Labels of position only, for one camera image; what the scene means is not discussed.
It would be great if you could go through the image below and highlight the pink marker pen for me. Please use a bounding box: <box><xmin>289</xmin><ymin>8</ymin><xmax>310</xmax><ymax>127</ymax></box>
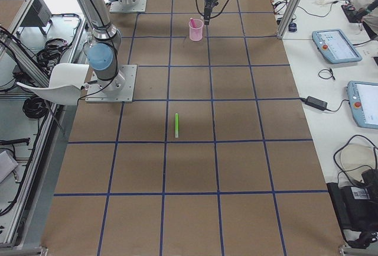
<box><xmin>190</xmin><ymin>18</ymin><xmax>197</xmax><ymax>28</ymax></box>

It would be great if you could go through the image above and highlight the black power adapter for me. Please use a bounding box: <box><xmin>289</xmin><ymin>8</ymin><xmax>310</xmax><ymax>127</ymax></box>
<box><xmin>300</xmin><ymin>96</ymin><xmax>327</xmax><ymax>111</ymax></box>

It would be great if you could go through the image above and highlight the green marker pen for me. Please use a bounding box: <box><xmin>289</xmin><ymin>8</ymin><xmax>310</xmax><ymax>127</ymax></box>
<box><xmin>174</xmin><ymin>113</ymin><xmax>180</xmax><ymax>138</ymax></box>

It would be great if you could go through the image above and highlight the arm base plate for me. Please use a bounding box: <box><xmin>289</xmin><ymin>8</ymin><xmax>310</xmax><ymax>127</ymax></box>
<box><xmin>85</xmin><ymin>64</ymin><xmax>138</xmax><ymax>103</ymax></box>
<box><xmin>110</xmin><ymin>0</ymin><xmax>147</xmax><ymax>14</ymax></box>

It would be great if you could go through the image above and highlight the far blue teach pendant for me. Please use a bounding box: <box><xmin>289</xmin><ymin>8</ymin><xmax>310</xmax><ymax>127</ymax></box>
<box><xmin>312</xmin><ymin>29</ymin><xmax>362</xmax><ymax>64</ymax></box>

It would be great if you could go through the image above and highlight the aluminium frame post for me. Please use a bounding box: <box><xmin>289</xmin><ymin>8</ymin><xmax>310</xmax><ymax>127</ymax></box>
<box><xmin>277</xmin><ymin>0</ymin><xmax>300</xmax><ymax>39</ymax></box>

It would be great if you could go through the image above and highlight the small black coiled cable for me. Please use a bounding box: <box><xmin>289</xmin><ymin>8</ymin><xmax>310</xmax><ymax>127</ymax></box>
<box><xmin>318</xmin><ymin>67</ymin><xmax>336</xmax><ymax>81</ymax></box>

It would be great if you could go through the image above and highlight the near blue teach pendant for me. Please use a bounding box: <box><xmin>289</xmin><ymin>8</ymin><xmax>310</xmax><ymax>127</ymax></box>
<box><xmin>347</xmin><ymin>81</ymin><xmax>377</xmax><ymax>129</ymax></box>

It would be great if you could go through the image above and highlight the pink mesh cup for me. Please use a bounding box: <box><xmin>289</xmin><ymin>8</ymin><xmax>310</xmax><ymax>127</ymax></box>
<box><xmin>188</xmin><ymin>18</ymin><xmax>204</xmax><ymax>41</ymax></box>

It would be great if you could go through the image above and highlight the blue teach pendant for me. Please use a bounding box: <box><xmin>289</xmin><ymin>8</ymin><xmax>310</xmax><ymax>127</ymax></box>
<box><xmin>347</xmin><ymin>81</ymin><xmax>377</xmax><ymax>129</ymax></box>
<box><xmin>312</xmin><ymin>29</ymin><xmax>362</xmax><ymax>64</ymax></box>

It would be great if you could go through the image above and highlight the black box device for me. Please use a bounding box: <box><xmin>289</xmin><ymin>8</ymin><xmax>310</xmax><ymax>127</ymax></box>
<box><xmin>327</xmin><ymin>169</ymin><xmax>377</xmax><ymax>249</ymax></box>

